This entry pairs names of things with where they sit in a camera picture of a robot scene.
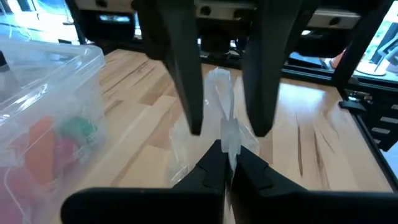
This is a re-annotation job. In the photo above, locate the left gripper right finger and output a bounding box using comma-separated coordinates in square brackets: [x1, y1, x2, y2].
[230, 145, 398, 224]

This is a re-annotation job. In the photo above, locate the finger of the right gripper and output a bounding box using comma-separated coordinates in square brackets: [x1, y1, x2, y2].
[132, 0, 205, 137]
[241, 0, 305, 138]

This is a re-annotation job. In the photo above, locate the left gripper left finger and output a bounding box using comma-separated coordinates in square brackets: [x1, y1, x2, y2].
[60, 139, 233, 224]

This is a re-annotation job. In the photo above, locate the clear plastic bag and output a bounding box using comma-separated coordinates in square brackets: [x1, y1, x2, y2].
[167, 66, 261, 187]

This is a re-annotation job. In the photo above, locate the pink bandage roll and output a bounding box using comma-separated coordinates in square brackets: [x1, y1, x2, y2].
[0, 164, 47, 224]
[54, 136, 82, 177]

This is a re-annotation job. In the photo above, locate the green bandage roll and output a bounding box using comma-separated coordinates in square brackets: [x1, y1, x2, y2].
[58, 115, 98, 147]

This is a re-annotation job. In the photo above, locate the orange bandage roll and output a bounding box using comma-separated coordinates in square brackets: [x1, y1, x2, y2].
[24, 115, 57, 185]

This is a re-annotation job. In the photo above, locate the clear plastic storage bin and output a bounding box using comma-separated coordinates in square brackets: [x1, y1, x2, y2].
[0, 39, 107, 224]

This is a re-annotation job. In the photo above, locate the black curved bar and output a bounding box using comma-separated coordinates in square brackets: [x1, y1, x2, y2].
[0, 49, 9, 73]

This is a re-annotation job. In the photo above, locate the black metal table frame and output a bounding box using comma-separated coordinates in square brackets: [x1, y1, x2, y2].
[63, 0, 398, 194]

